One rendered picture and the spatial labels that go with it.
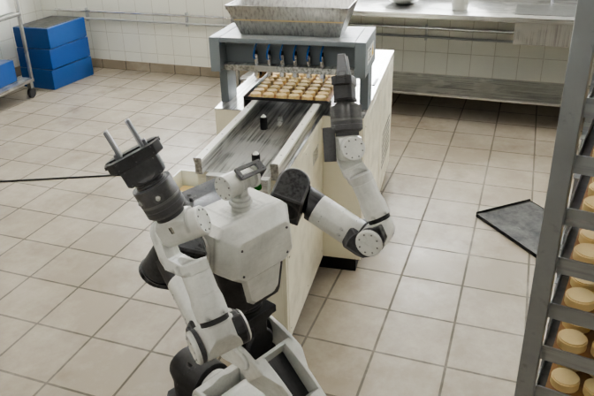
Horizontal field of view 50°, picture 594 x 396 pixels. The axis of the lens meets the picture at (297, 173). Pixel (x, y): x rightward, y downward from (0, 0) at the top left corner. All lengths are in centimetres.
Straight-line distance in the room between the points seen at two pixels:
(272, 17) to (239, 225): 145
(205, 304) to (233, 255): 27
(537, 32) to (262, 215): 379
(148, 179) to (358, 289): 197
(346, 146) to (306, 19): 125
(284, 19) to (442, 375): 164
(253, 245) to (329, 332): 130
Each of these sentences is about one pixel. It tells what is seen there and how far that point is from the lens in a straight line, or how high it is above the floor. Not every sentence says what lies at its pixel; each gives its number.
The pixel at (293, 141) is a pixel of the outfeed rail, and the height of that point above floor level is 90.
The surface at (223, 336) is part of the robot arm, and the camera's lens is 140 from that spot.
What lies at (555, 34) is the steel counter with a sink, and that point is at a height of 75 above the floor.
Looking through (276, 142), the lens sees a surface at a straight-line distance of 260.
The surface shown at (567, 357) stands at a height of 106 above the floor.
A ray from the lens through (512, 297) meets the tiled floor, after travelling 322.
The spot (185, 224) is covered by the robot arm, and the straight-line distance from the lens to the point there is 135.
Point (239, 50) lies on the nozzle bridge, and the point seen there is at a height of 110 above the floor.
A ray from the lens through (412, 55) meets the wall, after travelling 595.
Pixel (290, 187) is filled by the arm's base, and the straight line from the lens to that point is 180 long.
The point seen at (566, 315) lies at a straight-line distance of 118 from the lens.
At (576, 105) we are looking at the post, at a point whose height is 151.
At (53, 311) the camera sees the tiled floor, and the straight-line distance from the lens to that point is 325.
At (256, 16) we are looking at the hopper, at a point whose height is 127.
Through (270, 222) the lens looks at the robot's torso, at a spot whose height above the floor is 99.
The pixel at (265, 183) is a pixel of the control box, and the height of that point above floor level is 83.
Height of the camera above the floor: 181
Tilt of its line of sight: 25 degrees down
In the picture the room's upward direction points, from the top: 1 degrees counter-clockwise
